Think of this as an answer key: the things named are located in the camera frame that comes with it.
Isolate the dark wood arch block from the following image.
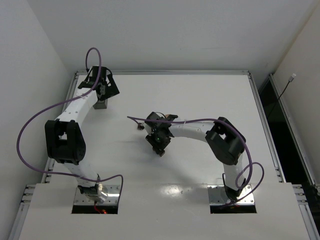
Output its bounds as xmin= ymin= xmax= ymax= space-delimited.
xmin=157 ymin=149 xmax=166 ymax=157

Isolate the smoky transparent plastic box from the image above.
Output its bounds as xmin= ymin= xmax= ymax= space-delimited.
xmin=93 ymin=99 xmax=108 ymax=110

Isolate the small dark wood cube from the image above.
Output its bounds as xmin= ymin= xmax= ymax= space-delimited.
xmin=137 ymin=125 xmax=144 ymax=131

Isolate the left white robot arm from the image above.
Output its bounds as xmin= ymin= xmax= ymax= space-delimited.
xmin=44 ymin=66 xmax=120 ymax=203

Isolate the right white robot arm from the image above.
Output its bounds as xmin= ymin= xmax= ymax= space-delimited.
xmin=144 ymin=112 xmax=246 ymax=201

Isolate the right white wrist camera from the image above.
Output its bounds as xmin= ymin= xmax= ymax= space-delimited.
xmin=142 ymin=123 xmax=153 ymax=134

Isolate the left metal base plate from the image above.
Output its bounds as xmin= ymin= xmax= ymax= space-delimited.
xmin=73 ymin=185 xmax=121 ymax=206

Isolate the metal base plate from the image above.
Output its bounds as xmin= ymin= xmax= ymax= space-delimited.
xmin=207 ymin=184 xmax=255 ymax=207
xmin=73 ymin=185 xmax=121 ymax=206

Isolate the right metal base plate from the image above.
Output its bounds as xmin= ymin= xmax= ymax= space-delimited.
xmin=207 ymin=184 xmax=255 ymax=207

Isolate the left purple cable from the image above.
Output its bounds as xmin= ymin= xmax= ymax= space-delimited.
xmin=16 ymin=47 xmax=124 ymax=208

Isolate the black wall cable with plug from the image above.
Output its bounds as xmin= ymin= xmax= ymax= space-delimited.
xmin=267 ymin=73 xmax=297 ymax=118

